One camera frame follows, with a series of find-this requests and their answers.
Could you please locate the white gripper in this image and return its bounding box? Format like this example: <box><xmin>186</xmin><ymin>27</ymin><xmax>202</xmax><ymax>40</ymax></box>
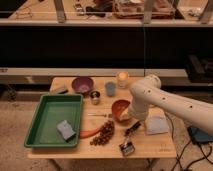
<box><xmin>119</xmin><ymin>107</ymin><xmax>147</xmax><ymax>121</ymax></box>

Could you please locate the black handled brush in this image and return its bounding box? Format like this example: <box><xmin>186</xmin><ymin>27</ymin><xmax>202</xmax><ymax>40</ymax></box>
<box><xmin>119</xmin><ymin>121</ymin><xmax>141</xmax><ymax>157</ymax></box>

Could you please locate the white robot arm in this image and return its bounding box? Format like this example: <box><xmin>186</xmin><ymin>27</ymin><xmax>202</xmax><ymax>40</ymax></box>
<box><xmin>128</xmin><ymin>75</ymin><xmax>213</xmax><ymax>136</ymax></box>

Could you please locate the orange bowl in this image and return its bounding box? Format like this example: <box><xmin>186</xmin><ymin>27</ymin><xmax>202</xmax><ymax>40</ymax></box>
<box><xmin>111</xmin><ymin>99</ymin><xmax>130</xmax><ymax>123</ymax></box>

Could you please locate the grey folded cloth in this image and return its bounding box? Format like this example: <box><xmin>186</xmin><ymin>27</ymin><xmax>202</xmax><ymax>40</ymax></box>
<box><xmin>145</xmin><ymin>116</ymin><xmax>169</xmax><ymax>135</ymax></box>

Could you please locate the small metal fork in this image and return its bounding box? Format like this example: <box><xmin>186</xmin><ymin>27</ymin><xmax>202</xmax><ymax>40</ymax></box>
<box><xmin>87</xmin><ymin>113</ymin><xmax>112</xmax><ymax>118</ymax></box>

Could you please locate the glass jar candle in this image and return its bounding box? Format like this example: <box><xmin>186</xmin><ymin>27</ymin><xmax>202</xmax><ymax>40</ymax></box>
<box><xmin>116</xmin><ymin>71</ymin><xmax>129</xmax><ymax>88</ymax></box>

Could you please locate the wooden table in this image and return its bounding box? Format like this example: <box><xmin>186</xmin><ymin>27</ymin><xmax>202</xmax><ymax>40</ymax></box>
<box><xmin>28</xmin><ymin>77</ymin><xmax>176</xmax><ymax>165</ymax></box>

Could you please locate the blue cup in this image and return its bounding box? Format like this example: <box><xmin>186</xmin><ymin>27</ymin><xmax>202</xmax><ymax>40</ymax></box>
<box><xmin>105</xmin><ymin>82</ymin><xmax>116</xmax><ymax>97</ymax></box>

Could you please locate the bunch of dark grapes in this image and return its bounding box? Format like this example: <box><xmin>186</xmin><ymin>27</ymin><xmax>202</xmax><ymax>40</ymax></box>
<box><xmin>90</xmin><ymin>120</ymin><xmax>115</xmax><ymax>145</ymax></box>

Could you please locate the small metal cup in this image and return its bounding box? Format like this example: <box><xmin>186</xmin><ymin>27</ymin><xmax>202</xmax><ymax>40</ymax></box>
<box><xmin>90</xmin><ymin>91</ymin><xmax>100</xmax><ymax>105</ymax></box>

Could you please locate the orange carrot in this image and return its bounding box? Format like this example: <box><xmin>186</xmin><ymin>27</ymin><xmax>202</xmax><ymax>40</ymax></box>
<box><xmin>79</xmin><ymin>127</ymin><xmax>101</xmax><ymax>139</ymax></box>

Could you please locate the purple bowl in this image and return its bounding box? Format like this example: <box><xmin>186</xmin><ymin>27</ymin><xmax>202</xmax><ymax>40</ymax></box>
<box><xmin>71</xmin><ymin>76</ymin><xmax>94</xmax><ymax>94</ymax></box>

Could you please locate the black power adapter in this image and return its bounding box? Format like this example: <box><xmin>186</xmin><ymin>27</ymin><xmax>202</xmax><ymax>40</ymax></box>
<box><xmin>187</xmin><ymin>126</ymin><xmax>213</xmax><ymax>144</ymax></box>

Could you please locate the grey blue sponge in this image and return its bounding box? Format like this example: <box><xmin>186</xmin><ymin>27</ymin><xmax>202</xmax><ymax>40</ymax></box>
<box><xmin>57</xmin><ymin>120</ymin><xmax>76</xmax><ymax>141</ymax></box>

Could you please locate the green plastic tray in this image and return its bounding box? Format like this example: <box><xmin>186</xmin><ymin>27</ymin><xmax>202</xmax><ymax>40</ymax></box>
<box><xmin>24</xmin><ymin>94</ymin><xmax>83</xmax><ymax>148</ymax></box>

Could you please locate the black cable on floor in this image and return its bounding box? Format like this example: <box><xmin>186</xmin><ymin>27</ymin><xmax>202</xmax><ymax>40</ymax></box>
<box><xmin>164</xmin><ymin>112</ymin><xmax>213</xmax><ymax>171</ymax></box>

